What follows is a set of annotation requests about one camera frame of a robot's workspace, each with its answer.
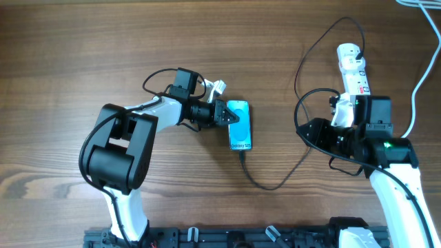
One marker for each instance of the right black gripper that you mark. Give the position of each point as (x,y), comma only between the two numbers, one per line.
(322,134)

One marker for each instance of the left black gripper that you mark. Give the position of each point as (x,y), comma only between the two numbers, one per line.
(220,114)

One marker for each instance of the blue Galaxy smartphone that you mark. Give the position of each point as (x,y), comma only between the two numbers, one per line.
(240,136)

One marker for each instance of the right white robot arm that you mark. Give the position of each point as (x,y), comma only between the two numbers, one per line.
(390,164)

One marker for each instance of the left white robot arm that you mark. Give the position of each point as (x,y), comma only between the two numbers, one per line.
(116,154)

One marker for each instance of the white charger plug adapter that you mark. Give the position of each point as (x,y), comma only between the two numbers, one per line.
(349,64)

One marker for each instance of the white power strip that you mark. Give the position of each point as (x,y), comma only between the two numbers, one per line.
(355,84)

